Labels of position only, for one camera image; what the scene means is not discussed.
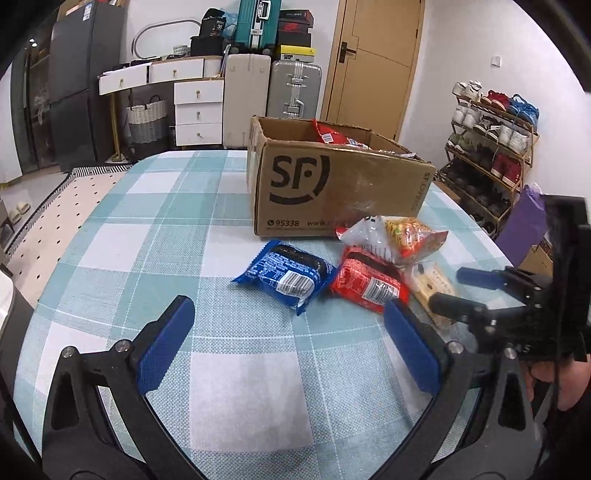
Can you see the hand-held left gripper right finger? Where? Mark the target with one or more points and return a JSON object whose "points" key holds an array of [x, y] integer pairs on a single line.
{"points": [[411, 346]]}

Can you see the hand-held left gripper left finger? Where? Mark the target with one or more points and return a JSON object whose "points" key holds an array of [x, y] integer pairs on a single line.
{"points": [[166, 346]]}

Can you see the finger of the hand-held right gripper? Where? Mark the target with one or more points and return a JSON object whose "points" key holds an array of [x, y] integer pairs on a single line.
{"points": [[475, 276], [461, 307]]}

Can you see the beige cracker packet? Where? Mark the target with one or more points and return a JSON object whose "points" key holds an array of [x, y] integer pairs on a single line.
{"points": [[431, 284]]}

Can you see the red snack packet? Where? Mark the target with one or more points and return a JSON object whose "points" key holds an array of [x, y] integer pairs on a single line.
{"points": [[325, 131], [369, 279]]}

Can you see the orange noodle snack packet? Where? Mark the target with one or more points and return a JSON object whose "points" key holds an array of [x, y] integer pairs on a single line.
{"points": [[397, 233]]}

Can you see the blue cookie packet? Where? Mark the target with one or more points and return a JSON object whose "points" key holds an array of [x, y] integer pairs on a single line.
{"points": [[281, 272]]}

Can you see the brown cardboard box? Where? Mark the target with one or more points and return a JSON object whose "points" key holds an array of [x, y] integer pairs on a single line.
{"points": [[351, 194]]}

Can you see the person's right hand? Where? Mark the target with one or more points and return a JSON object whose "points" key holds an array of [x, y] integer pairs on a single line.
{"points": [[572, 383]]}

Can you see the small cardboard carton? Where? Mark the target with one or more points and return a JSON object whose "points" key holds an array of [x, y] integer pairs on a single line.
{"points": [[540, 261]]}

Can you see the purple bag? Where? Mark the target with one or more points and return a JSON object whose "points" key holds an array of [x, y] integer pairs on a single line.
{"points": [[521, 226]]}

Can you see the group of assorted shoes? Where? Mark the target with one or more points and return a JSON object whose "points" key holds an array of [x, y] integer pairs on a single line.
{"points": [[503, 166]]}

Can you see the teal checked tablecloth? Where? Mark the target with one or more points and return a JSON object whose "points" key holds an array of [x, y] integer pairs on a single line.
{"points": [[184, 221]]}

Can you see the metal shoe rack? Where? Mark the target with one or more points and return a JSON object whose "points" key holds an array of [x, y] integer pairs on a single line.
{"points": [[533, 147]]}

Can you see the white dotted rug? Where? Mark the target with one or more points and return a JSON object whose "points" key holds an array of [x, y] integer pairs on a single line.
{"points": [[51, 221]]}

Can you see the small beige slipper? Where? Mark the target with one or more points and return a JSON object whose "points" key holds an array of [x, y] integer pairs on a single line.
{"points": [[14, 218], [22, 209]]}

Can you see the grey white laundry basket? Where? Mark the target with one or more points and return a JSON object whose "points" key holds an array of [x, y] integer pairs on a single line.
{"points": [[147, 122]]}

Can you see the tan wooden door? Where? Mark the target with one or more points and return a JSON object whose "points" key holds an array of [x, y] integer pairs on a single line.
{"points": [[374, 69]]}

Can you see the white drawer dresser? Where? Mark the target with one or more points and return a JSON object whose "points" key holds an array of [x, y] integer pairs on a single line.
{"points": [[198, 92]]}

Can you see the beige suitcase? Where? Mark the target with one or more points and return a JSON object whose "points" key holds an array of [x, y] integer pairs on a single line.
{"points": [[244, 99]]}

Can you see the silver suitcase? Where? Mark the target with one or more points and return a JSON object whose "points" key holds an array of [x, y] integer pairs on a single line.
{"points": [[293, 87]]}

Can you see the dark glass display cabinet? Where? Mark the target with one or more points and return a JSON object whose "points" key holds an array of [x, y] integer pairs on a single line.
{"points": [[32, 115]]}

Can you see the white ribbed container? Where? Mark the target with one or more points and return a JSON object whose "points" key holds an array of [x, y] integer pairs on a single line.
{"points": [[213, 67]]}

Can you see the yellow and black shoe box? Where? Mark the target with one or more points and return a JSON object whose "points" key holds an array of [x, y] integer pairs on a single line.
{"points": [[295, 53]]}

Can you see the dark grey fridge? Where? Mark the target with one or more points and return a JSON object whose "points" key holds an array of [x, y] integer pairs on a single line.
{"points": [[78, 69]]}

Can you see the plain black shoe box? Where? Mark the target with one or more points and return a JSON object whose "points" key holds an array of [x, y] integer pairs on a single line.
{"points": [[295, 40]]}

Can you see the black storage box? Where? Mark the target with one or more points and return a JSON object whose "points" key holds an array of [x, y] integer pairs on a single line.
{"points": [[207, 45]]}

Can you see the red and black shoe box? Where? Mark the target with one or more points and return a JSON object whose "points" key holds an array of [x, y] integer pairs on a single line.
{"points": [[295, 27]]}

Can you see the oval mirror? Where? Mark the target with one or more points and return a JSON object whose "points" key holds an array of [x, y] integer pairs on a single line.
{"points": [[138, 34]]}

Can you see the black printed box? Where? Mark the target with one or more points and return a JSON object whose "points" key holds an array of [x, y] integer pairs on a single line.
{"points": [[214, 23]]}

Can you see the blue plastic bag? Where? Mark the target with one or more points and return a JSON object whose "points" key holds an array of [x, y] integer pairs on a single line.
{"points": [[232, 19]]}

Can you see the teal suitcase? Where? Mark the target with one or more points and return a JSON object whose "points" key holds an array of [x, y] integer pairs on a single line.
{"points": [[256, 23]]}

